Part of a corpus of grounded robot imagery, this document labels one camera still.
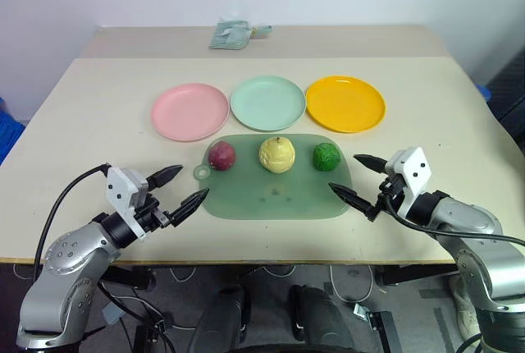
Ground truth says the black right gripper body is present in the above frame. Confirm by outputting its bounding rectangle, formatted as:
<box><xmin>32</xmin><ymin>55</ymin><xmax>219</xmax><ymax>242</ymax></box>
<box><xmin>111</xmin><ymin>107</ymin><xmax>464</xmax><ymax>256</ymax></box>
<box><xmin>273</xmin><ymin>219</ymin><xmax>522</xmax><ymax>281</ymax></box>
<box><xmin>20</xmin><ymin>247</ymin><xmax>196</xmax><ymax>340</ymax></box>
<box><xmin>376</xmin><ymin>175</ymin><xmax>408</xmax><ymax>218</ymax></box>

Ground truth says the pink plate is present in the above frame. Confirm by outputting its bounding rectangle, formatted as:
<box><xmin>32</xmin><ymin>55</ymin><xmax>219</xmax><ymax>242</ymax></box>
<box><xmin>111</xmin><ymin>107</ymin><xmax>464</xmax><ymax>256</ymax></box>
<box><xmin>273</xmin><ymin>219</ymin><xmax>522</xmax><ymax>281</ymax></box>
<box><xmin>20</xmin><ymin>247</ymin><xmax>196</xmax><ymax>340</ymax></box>
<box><xmin>150</xmin><ymin>83</ymin><xmax>230</xmax><ymax>143</ymax></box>

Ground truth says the green translucent cutting mat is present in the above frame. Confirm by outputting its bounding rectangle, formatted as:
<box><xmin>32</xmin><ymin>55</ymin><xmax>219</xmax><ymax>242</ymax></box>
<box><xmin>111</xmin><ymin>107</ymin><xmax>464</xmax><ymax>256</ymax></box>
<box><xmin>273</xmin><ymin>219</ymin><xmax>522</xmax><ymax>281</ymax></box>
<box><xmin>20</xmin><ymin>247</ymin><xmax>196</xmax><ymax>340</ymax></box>
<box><xmin>193</xmin><ymin>132</ymin><xmax>354</xmax><ymax>221</ymax></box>

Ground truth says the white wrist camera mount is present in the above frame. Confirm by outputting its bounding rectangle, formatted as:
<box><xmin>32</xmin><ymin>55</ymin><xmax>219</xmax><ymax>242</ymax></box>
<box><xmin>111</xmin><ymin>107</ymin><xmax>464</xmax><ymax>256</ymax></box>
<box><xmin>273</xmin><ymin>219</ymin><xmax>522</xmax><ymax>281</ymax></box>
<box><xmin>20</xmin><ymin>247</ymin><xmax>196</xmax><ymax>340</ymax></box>
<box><xmin>104</xmin><ymin>167</ymin><xmax>149</xmax><ymax>243</ymax></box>
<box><xmin>384</xmin><ymin>147</ymin><xmax>434</xmax><ymax>221</ymax></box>

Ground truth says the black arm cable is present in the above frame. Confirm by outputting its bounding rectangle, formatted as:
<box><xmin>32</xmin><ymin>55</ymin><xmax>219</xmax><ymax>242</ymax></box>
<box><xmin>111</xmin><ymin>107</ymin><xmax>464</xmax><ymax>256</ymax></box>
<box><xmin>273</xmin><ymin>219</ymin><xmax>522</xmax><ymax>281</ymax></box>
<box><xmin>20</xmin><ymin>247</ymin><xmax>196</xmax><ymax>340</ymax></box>
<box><xmin>381</xmin><ymin>192</ymin><xmax>525</xmax><ymax>246</ymax></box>
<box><xmin>33</xmin><ymin>163</ymin><xmax>112</xmax><ymax>278</ymax></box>

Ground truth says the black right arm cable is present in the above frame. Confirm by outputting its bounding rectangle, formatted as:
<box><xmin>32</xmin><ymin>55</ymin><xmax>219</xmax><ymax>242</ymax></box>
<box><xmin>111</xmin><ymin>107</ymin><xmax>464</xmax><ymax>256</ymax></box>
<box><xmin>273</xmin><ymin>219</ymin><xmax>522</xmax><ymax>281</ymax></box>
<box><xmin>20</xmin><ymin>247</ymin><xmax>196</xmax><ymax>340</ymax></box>
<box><xmin>381</xmin><ymin>192</ymin><xmax>525</xmax><ymax>246</ymax></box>

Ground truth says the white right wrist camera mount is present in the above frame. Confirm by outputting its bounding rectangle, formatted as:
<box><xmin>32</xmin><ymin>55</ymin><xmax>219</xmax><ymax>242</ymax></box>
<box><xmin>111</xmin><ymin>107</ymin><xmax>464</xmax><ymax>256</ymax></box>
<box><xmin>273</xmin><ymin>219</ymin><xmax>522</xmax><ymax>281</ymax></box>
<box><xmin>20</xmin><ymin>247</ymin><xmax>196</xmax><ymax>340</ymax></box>
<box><xmin>384</xmin><ymin>147</ymin><xmax>434</xmax><ymax>221</ymax></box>

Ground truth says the yellow plate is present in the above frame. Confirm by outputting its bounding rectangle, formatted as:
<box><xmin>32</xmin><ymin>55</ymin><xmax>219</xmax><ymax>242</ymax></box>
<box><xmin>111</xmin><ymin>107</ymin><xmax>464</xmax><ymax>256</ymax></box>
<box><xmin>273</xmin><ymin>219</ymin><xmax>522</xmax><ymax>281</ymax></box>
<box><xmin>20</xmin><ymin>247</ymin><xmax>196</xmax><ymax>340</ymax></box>
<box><xmin>305</xmin><ymin>76</ymin><xmax>387</xmax><ymax>135</ymax></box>

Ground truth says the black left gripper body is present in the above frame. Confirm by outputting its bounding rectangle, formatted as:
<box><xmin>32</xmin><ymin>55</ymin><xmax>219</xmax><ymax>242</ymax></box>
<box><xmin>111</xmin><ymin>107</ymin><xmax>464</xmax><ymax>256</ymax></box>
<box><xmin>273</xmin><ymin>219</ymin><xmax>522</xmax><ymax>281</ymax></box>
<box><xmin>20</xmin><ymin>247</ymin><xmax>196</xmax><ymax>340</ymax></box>
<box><xmin>131</xmin><ymin>191</ymin><xmax>171</xmax><ymax>232</ymax></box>

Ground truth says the dark red fruit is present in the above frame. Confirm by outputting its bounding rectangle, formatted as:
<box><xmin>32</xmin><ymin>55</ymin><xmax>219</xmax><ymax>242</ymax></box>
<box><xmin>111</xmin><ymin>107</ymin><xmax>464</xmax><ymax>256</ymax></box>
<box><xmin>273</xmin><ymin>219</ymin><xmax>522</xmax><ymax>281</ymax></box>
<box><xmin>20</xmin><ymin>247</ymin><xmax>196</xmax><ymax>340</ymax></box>
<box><xmin>208</xmin><ymin>141</ymin><xmax>238</xmax><ymax>172</ymax></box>

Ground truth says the black table leg bracket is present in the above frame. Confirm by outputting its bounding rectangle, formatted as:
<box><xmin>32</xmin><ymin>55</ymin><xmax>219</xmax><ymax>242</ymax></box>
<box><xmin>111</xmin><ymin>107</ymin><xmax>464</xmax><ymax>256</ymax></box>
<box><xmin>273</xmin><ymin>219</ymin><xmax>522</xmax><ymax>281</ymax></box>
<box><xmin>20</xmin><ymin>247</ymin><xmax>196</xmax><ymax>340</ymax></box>
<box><xmin>353</xmin><ymin>303</ymin><xmax>405</xmax><ymax>353</ymax></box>

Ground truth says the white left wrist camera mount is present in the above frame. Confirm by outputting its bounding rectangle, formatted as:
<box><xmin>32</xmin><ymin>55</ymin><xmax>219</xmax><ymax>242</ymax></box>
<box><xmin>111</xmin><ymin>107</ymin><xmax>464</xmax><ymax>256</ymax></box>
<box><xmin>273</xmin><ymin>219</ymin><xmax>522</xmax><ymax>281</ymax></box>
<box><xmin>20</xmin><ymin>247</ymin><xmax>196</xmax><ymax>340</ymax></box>
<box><xmin>104</xmin><ymin>167</ymin><xmax>149</xmax><ymax>243</ymax></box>

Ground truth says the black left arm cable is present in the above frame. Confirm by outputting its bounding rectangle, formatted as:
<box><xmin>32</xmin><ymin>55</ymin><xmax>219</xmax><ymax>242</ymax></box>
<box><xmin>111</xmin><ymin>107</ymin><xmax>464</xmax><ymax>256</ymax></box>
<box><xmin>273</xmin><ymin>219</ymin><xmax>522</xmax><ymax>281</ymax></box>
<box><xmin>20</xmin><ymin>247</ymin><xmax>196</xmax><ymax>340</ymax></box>
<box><xmin>33</xmin><ymin>163</ymin><xmax>112</xmax><ymax>278</ymax></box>

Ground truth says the green fruit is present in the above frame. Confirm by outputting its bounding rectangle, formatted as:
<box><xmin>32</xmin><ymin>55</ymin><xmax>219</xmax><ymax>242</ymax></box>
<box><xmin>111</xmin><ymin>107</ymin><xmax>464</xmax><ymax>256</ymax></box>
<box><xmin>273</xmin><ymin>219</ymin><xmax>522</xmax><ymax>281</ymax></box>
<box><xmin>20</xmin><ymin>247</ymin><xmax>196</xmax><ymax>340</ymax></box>
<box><xmin>313</xmin><ymin>142</ymin><xmax>342</xmax><ymax>172</ymax></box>

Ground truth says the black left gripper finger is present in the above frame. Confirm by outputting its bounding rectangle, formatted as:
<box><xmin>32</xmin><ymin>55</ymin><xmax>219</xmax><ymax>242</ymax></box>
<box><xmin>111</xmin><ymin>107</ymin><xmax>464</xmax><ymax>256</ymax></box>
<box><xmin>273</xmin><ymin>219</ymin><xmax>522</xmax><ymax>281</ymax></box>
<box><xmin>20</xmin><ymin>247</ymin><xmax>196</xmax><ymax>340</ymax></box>
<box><xmin>166</xmin><ymin>188</ymin><xmax>211</xmax><ymax>229</ymax></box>
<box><xmin>145</xmin><ymin>164</ymin><xmax>184</xmax><ymax>192</ymax></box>

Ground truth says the white sneaker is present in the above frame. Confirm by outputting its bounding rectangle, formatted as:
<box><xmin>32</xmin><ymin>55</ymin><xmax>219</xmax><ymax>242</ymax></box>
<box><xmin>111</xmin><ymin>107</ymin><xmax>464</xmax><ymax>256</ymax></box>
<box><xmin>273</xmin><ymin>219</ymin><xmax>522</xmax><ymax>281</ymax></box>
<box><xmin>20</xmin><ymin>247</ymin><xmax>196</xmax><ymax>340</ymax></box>
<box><xmin>448</xmin><ymin>277</ymin><xmax>482</xmax><ymax>342</ymax></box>

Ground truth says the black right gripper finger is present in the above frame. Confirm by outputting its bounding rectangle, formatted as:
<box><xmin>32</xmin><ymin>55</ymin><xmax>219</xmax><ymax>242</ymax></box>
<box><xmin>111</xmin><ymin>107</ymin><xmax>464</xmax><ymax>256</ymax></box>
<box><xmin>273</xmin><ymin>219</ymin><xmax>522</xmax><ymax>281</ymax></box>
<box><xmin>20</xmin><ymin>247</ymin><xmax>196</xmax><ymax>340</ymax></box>
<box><xmin>354</xmin><ymin>154</ymin><xmax>388</xmax><ymax>176</ymax></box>
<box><xmin>328</xmin><ymin>182</ymin><xmax>381</xmax><ymax>222</ymax></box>

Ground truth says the pale green packet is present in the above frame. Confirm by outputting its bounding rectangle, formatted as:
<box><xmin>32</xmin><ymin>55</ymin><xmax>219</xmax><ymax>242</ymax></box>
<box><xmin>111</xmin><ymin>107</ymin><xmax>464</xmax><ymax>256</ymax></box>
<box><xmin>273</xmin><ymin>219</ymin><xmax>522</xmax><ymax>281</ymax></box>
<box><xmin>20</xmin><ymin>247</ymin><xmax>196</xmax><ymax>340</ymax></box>
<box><xmin>208</xmin><ymin>18</ymin><xmax>275</xmax><ymax>51</ymax></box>

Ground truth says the yellow pear fruit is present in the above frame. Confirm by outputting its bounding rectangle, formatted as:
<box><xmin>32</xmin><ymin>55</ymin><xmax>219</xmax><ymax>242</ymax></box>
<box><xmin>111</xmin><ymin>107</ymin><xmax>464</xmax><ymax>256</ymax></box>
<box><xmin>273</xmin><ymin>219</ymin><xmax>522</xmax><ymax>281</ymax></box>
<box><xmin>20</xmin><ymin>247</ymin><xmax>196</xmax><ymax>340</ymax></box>
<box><xmin>258</xmin><ymin>136</ymin><xmax>297</xmax><ymax>174</ymax></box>

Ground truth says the dark rounded right foot shape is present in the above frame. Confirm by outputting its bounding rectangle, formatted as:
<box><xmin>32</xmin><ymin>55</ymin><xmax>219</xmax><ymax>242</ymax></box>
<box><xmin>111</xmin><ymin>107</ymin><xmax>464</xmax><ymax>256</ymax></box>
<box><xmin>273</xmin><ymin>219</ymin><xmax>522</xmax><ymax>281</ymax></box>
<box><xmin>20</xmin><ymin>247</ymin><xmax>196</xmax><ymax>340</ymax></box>
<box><xmin>288</xmin><ymin>284</ymin><xmax>357</xmax><ymax>353</ymax></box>

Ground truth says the light green plate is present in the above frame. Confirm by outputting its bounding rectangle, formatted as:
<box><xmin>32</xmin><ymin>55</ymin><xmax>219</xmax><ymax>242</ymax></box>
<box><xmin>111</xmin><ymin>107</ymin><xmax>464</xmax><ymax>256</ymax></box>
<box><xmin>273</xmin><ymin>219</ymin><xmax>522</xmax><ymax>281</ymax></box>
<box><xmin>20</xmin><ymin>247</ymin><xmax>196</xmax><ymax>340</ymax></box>
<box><xmin>229</xmin><ymin>76</ymin><xmax>307</xmax><ymax>132</ymax></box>

